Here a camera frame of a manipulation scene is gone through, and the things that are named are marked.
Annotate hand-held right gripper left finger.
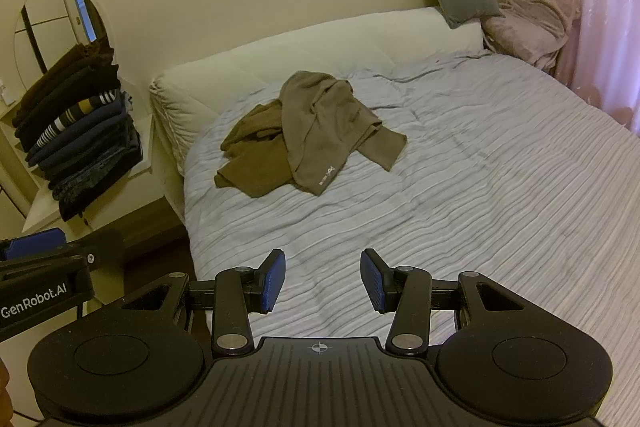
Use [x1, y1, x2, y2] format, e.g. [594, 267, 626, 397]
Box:
[120, 248, 287, 356]

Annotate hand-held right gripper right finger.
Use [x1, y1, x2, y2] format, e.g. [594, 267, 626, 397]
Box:
[361, 248, 526, 356]

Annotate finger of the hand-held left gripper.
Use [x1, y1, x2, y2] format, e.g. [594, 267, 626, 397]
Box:
[67, 229, 124, 269]
[0, 229, 87, 282]

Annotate khaki long-sleeved shirt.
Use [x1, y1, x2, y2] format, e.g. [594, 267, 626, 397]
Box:
[279, 71, 408, 196]

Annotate tall stack of folded clothes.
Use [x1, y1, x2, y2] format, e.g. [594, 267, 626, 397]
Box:
[11, 42, 143, 223]

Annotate white vanity table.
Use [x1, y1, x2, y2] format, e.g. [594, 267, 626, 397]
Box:
[0, 82, 166, 235]

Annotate dark olive pants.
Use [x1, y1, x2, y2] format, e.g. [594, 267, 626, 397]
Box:
[214, 101, 296, 198]

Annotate bed with striped cover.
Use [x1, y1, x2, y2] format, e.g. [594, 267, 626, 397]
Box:
[182, 52, 640, 358]

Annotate white padded headboard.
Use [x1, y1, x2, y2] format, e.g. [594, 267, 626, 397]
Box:
[150, 7, 486, 172]

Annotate pink crumpled blanket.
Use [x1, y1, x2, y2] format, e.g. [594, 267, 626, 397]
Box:
[482, 0, 581, 70]

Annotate pink curtain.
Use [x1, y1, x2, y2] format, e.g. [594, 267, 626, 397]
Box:
[515, 0, 640, 132]

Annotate round wall mirror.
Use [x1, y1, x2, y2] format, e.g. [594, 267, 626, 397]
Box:
[12, 0, 119, 94]

